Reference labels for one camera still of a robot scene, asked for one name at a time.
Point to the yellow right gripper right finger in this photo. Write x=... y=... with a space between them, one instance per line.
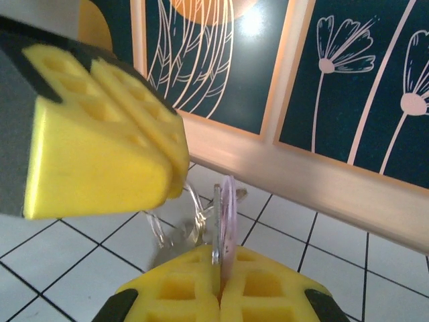
x=233 y=292

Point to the key with pink cover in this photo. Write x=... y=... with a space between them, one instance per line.
x=229 y=218

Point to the wall panel with yellow oval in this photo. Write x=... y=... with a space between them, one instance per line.
x=94 y=27

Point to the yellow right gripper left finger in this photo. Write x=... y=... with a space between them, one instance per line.
x=204 y=288

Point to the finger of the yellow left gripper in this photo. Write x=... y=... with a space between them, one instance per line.
x=174 y=144
x=94 y=174

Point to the wall panel with orange circle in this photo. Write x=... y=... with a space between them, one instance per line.
x=254 y=84

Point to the wall panel with flowers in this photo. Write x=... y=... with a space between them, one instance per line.
x=301 y=100

